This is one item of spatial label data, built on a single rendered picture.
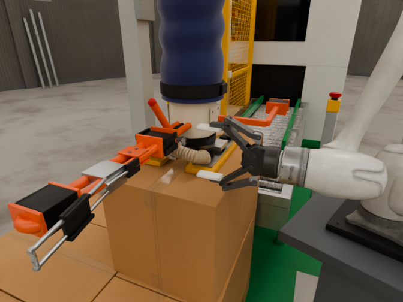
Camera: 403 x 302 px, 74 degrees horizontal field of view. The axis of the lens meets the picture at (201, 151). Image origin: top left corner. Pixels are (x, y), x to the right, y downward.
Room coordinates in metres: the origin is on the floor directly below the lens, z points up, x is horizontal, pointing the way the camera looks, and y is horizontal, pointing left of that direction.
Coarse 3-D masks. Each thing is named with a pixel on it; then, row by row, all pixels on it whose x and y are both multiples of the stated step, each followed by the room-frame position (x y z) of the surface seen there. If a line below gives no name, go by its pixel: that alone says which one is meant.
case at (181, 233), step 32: (128, 192) 0.69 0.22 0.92; (160, 192) 0.65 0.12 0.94; (192, 192) 0.65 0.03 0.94; (224, 192) 0.65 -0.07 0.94; (256, 192) 1.08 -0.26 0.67; (128, 224) 0.70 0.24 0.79; (160, 224) 0.65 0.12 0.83; (192, 224) 0.61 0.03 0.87; (224, 224) 0.65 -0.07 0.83; (128, 256) 0.71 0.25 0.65; (160, 256) 0.65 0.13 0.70; (192, 256) 0.61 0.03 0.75; (224, 256) 0.66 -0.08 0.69; (160, 288) 0.66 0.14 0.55; (192, 288) 0.61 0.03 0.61
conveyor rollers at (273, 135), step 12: (264, 108) 3.17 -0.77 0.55; (300, 108) 3.18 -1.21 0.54; (276, 120) 2.68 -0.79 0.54; (288, 120) 2.71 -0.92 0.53; (264, 132) 2.29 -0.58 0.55; (276, 132) 2.32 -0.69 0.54; (264, 144) 2.01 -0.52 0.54; (276, 144) 1.99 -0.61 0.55; (288, 144) 2.02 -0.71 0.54; (264, 180) 1.47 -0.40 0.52; (276, 180) 1.44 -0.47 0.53; (276, 192) 1.28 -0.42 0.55
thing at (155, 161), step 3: (150, 156) 0.84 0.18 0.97; (165, 156) 0.84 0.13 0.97; (150, 159) 0.82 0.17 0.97; (153, 159) 0.82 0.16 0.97; (156, 159) 0.82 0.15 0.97; (159, 159) 0.82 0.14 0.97; (162, 159) 0.82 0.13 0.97; (165, 159) 0.83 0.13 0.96; (168, 159) 0.85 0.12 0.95; (147, 162) 0.82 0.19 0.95; (150, 162) 0.82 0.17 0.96; (153, 162) 0.81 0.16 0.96; (156, 162) 0.81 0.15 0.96; (159, 162) 0.80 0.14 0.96; (162, 162) 0.81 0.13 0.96; (165, 162) 0.83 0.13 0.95; (156, 165) 0.81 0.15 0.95; (159, 165) 0.80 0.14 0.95
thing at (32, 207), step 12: (36, 192) 0.40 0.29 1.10; (48, 192) 0.40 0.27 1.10; (60, 192) 0.40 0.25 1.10; (72, 192) 0.40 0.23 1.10; (12, 204) 0.36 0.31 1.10; (24, 204) 0.36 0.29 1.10; (36, 204) 0.36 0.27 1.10; (48, 204) 0.36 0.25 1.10; (60, 204) 0.37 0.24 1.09; (12, 216) 0.36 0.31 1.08; (24, 216) 0.35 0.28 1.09; (36, 216) 0.34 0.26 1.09; (48, 216) 0.35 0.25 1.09; (48, 228) 0.34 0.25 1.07; (60, 228) 0.36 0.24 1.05
